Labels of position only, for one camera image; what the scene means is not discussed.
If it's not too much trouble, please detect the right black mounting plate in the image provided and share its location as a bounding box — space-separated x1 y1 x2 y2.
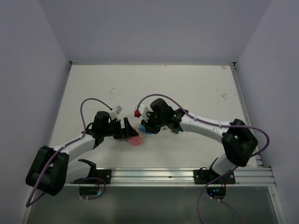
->
193 167 236 185

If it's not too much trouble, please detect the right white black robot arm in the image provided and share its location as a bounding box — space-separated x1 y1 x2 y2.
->
134 98 258 183

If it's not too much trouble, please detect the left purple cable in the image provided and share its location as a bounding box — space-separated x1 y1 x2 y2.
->
25 98 114 208

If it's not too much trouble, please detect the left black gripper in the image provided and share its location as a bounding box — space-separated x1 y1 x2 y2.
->
102 117 138 139

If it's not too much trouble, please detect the aluminium right side rail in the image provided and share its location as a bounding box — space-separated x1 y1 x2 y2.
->
230 62 262 168

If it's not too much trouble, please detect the teal dual usb charger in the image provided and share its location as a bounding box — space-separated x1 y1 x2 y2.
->
172 127 182 134

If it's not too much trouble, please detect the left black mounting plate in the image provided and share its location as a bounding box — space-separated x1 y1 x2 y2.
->
95 169 112 184

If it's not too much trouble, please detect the black mounting plate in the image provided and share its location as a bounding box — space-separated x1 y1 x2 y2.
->
193 167 236 185
95 169 112 184

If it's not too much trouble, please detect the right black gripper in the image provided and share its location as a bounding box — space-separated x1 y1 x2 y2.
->
141 111 166 134

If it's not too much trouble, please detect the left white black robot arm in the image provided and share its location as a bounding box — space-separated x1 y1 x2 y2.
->
25 111 139 196

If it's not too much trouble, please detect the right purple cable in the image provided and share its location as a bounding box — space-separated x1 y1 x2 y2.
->
136 94 271 224

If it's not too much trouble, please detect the light blue charger plug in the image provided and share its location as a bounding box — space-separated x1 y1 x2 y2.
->
138 125 151 135

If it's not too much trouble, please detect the aluminium rail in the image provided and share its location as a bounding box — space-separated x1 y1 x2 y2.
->
230 62 262 168
29 166 278 187

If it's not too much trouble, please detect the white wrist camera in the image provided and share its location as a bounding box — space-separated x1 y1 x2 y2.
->
109 106 122 120
134 104 152 122

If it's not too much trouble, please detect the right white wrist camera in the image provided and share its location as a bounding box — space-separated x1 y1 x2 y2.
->
134 104 152 122

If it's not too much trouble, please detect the purple cable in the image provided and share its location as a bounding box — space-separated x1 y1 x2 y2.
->
25 98 114 208
136 94 271 224

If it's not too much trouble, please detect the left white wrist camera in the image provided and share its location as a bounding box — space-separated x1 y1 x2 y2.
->
109 106 122 120

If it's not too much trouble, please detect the aluminium front rail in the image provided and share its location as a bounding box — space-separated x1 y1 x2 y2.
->
29 166 278 187

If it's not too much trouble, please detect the pink cube socket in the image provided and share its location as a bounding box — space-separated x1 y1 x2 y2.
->
128 136 143 146

